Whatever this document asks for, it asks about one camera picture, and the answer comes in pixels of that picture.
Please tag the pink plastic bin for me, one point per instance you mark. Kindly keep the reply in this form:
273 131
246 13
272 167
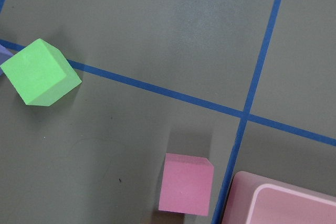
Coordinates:
258 199

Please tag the green foam block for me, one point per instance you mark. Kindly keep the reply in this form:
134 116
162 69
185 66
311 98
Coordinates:
40 74

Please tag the purple foam block right side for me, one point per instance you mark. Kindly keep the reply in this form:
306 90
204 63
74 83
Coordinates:
5 54

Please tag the pink foam block near bin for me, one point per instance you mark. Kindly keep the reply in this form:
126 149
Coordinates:
186 184

